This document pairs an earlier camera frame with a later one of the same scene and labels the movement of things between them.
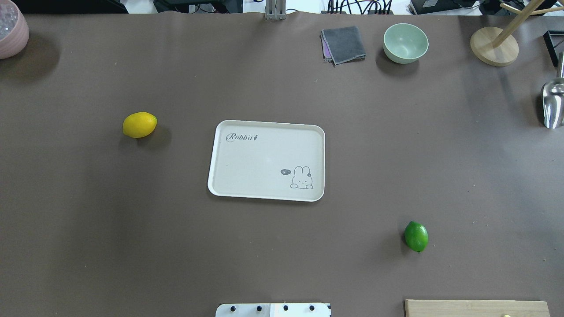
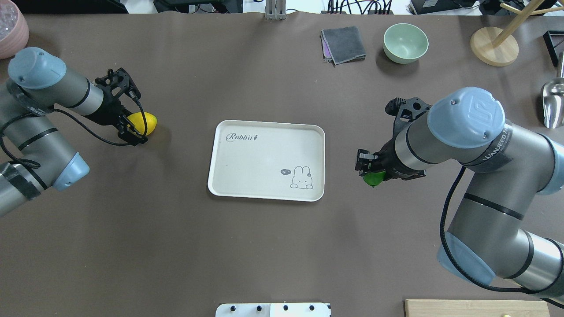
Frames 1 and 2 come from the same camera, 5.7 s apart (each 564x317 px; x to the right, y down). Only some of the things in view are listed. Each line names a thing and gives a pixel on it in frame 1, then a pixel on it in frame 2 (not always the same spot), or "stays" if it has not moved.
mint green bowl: x=404 y=43 stays
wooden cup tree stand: x=495 y=46 stays
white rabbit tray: x=268 y=160 stays
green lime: x=416 y=236 -> x=372 y=178
